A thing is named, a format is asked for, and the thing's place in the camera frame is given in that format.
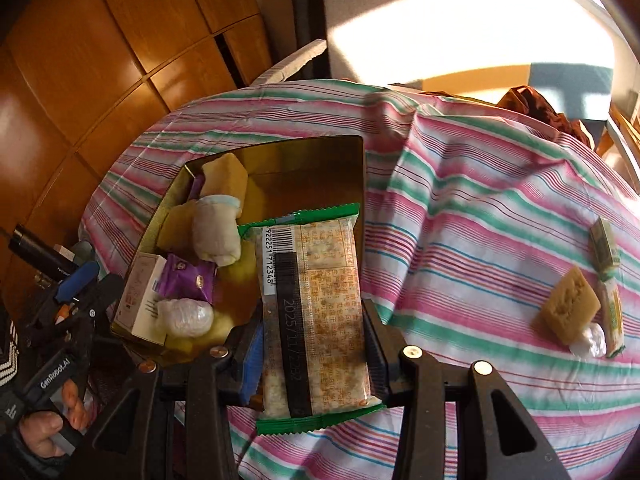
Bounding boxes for white carton in box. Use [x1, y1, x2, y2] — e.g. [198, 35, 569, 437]
[114, 252, 167, 346]

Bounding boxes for green small carton box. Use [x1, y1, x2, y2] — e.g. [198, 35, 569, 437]
[589, 217, 620, 275]

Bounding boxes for cracker packet black stripe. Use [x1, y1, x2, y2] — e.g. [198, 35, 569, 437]
[239, 203, 383, 436]

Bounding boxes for white plastic wrapped ball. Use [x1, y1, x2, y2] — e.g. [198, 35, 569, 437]
[570, 323, 606, 359]

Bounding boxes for cream blue sock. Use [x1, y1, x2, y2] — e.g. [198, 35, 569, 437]
[192, 194, 241, 268]

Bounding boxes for plastic ball in box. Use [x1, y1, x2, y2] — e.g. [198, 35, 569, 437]
[157, 298, 215, 337]

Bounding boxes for yellow sponge in box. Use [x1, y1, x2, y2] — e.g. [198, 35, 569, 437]
[156, 200, 196, 255]

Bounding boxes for striped bed sheet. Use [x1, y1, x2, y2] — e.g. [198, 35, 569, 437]
[79, 80, 639, 479]

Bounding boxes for cracker packet yellow label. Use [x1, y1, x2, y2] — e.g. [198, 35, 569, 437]
[598, 278, 625, 359]

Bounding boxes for wooden wardrobe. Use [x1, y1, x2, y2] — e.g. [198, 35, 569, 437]
[1, 0, 271, 272]

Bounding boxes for yellow sponge block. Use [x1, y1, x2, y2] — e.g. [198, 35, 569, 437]
[540, 266, 601, 346]
[200, 153, 248, 214]

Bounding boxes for purple snack packet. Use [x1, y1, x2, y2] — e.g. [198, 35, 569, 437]
[157, 254, 216, 304]

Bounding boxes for golden storage box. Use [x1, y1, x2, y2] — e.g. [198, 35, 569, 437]
[111, 136, 366, 365]

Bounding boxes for brown crumpled cloth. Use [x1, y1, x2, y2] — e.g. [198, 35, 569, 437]
[497, 86, 596, 150]

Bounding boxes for left hand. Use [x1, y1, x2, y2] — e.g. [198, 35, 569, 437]
[18, 379, 93, 458]

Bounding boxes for wooden side table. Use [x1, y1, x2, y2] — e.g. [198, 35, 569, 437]
[597, 104, 640, 193]

